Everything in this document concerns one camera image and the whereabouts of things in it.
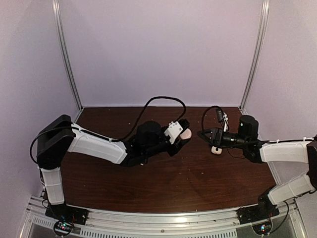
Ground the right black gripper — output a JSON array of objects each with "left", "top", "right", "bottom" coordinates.
[{"left": 197, "top": 127, "right": 248, "bottom": 150}]

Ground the white square charging case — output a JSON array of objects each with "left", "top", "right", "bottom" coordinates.
[{"left": 211, "top": 146, "right": 222, "bottom": 155}]

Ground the pink round earbud case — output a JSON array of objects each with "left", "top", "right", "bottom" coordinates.
[{"left": 179, "top": 128, "right": 192, "bottom": 140}]

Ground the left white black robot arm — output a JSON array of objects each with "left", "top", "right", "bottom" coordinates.
[{"left": 30, "top": 115, "right": 192, "bottom": 220}]

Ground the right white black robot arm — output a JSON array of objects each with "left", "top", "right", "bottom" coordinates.
[{"left": 198, "top": 115, "right": 317, "bottom": 219}]

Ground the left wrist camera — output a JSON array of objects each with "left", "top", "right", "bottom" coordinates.
[{"left": 164, "top": 119, "right": 190, "bottom": 144}]

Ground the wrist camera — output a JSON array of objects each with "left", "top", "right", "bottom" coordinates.
[
  {"left": 216, "top": 108, "right": 229, "bottom": 132},
  {"left": 164, "top": 119, "right": 190, "bottom": 144}
]

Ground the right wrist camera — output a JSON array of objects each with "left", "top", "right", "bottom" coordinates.
[{"left": 216, "top": 108, "right": 229, "bottom": 132}]

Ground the right black cable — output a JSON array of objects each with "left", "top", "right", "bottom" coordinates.
[{"left": 201, "top": 106, "right": 248, "bottom": 159}]

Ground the black cable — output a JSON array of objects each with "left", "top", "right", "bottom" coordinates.
[
  {"left": 201, "top": 106, "right": 248, "bottom": 159},
  {"left": 108, "top": 96, "right": 187, "bottom": 142}
]

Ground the left black cable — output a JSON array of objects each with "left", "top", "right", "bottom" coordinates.
[{"left": 108, "top": 96, "right": 187, "bottom": 142}]

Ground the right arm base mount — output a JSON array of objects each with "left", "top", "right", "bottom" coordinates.
[{"left": 236, "top": 187, "right": 280, "bottom": 236}]

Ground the right aluminium frame post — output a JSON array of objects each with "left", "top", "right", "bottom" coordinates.
[{"left": 239, "top": 0, "right": 270, "bottom": 111}]

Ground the aluminium frame post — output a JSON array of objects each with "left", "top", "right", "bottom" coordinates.
[
  {"left": 52, "top": 0, "right": 83, "bottom": 111},
  {"left": 239, "top": 0, "right": 270, "bottom": 111}
]

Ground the front aluminium rail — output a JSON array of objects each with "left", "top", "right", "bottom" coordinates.
[{"left": 17, "top": 196, "right": 308, "bottom": 238}]

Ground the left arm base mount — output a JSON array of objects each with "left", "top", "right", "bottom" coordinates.
[{"left": 42, "top": 189, "right": 88, "bottom": 238}]

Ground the left aluminium frame post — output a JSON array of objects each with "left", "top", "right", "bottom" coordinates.
[{"left": 52, "top": 0, "right": 83, "bottom": 111}]

